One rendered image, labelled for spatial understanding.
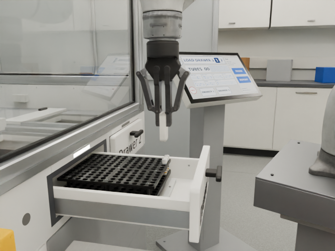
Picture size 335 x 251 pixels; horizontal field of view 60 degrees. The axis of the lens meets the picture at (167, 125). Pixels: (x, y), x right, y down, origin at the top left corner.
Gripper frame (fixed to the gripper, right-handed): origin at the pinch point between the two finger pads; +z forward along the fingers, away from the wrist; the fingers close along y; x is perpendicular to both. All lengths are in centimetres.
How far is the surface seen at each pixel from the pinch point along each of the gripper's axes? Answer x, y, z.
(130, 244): 28, -20, 54
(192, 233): -19.7, 9.6, 15.7
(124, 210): -18.0, -4.1, 13.2
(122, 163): -2.2, -10.2, 9.5
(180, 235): 100, -12, 96
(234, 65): 104, 18, -13
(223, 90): 84, 13, 0
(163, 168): -2.2, 0.2, 10.0
